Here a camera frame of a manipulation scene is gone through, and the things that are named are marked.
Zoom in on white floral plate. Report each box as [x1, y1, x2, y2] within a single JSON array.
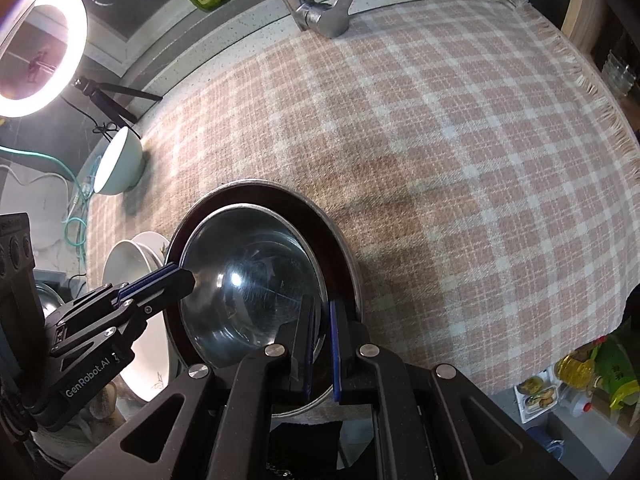
[[102, 231, 171, 402]]

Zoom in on small steel bowl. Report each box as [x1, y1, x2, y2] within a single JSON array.
[[180, 203, 328, 368]]

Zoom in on large steel bowl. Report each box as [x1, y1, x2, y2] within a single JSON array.
[[164, 179, 364, 418]]

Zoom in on light blue ceramic bowl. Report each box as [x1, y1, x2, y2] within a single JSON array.
[[93, 127, 145, 196]]

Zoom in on steel kitchen faucet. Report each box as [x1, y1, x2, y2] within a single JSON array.
[[283, 0, 354, 39]]

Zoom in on steel pot lid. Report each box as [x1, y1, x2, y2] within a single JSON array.
[[36, 282, 65, 318]]

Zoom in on white food tray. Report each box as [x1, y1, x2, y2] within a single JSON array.
[[513, 370, 560, 425]]

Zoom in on black mini tripod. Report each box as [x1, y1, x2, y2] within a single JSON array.
[[68, 76, 163, 141]]

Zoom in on yellow oil bottle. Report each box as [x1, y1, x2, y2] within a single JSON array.
[[554, 347, 601, 391]]

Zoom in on pink checked cloth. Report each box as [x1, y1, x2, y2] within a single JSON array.
[[87, 0, 639, 393]]

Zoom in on black left camera box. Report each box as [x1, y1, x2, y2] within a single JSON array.
[[1, 212, 42, 321]]

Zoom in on teal power cable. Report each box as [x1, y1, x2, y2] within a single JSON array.
[[0, 144, 94, 261]]

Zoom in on white ring light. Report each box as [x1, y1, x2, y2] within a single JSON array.
[[1, 0, 88, 117]]

